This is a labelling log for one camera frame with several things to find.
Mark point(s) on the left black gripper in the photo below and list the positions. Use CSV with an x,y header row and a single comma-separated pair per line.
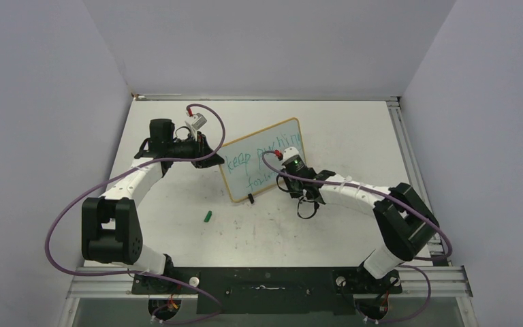
x,y
200,147

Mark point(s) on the yellow framed whiteboard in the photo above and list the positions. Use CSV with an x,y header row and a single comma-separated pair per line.
x,y
244,171

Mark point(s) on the green marker cap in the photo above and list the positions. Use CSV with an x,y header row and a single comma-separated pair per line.
x,y
208,216

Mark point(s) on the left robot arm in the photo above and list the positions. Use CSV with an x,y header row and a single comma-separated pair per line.
x,y
111,232

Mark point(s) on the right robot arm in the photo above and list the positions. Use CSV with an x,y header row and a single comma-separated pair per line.
x,y
405,222

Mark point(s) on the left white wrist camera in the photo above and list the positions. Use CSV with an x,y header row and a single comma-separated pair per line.
x,y
195,122

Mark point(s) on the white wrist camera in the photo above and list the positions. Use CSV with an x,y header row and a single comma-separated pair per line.
x,y
286,154
195,122

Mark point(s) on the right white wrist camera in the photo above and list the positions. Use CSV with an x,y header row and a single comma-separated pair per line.
x,y
286,154

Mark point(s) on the back aluminium rail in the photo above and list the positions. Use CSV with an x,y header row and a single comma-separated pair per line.
x,y
179,97

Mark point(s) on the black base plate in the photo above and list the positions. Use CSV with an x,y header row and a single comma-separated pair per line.
x,y
278,302

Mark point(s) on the right aluminium rail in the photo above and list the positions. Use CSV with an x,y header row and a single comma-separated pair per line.
x,y
408,156

